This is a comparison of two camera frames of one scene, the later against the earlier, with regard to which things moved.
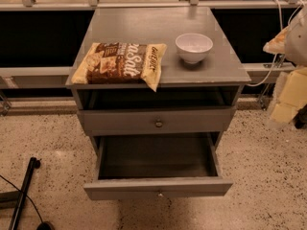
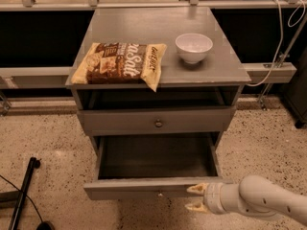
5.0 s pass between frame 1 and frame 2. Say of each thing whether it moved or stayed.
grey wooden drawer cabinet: stayed
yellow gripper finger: moved
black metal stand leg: stayed
